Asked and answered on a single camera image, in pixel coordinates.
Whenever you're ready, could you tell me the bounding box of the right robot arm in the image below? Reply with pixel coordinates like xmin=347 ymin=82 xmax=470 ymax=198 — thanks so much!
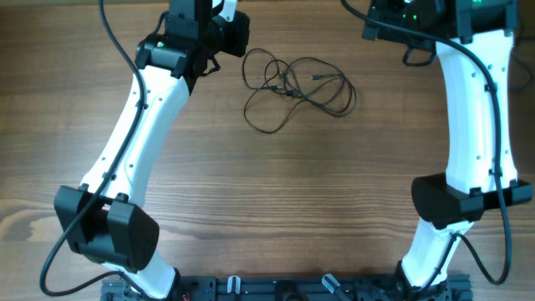
xmin=362 ymin=0 xmax=532 ymax=298

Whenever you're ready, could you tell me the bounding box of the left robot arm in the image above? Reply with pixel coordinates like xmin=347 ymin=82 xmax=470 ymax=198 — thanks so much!
xmin=53 ymin=1 xmax=250 ymax=300

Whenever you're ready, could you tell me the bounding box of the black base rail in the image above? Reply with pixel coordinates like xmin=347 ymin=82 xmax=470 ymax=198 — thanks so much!
xmin=100 ymin=274 xmax=474 ymax=301

